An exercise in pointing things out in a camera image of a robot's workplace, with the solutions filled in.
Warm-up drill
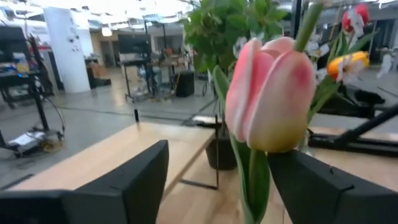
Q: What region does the pink tulip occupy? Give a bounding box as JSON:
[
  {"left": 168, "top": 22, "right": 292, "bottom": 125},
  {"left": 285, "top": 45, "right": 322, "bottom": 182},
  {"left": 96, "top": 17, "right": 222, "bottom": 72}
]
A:
[{"left": 213, "top": 36, "right": 317, "bottom": 224}]

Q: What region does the yellow tulip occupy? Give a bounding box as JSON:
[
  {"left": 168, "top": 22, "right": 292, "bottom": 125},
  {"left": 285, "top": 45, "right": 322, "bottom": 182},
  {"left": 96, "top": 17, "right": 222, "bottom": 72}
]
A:
[{"left": 307, "top": 50, "right": 371, "bottom": 125}]

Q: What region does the red tulip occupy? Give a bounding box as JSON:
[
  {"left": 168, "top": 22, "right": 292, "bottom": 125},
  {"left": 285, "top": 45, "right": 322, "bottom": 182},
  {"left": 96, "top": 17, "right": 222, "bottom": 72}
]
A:
[{"left": 329, "top": 2, "right": 371, "bottom": 63}]

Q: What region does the green plant black pot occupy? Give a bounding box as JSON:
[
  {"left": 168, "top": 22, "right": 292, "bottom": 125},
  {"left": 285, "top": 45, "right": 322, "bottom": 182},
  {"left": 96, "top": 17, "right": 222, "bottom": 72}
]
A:
[{"left": 180, "top": 0, "right": 289, "bottom": 171}]

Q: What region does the black rolling cart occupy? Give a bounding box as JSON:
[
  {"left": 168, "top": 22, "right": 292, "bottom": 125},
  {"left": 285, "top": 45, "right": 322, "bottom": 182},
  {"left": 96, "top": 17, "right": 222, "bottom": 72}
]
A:
[{"left": 0, "top": 24, "right": 66, "bottom": 158}]

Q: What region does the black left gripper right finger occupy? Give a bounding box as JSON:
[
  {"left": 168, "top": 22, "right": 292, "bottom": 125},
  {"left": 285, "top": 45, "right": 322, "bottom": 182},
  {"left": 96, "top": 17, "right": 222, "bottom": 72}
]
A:
[{"left": 267, "top": 149, "right": 398, "bottom": 224}]

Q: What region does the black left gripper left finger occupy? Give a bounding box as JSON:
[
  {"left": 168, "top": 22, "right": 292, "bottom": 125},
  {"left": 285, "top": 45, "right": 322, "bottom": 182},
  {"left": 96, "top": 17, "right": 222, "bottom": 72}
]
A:
[{"left": 0, "top": 139, "right": 170, "bottom": 224}]

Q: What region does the black waste bin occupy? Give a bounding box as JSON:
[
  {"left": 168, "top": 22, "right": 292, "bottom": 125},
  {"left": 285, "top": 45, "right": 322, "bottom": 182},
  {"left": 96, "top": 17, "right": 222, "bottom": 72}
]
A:
[{"left": 175, "top": 70, "right": 196, "bottom": 98}]

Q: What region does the black aluminium rig frame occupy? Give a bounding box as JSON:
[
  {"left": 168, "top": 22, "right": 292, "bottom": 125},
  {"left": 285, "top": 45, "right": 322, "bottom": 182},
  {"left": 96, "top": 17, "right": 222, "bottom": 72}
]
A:
[{"left": 307, "top": 104, "right": 398, "bottom": 158}]

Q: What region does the white flower spray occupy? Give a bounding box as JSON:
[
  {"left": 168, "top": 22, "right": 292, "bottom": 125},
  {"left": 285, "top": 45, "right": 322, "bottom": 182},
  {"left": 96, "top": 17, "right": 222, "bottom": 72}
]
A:
[{"left": 233, "top": 0, "right": 393, "bottom": 125}]

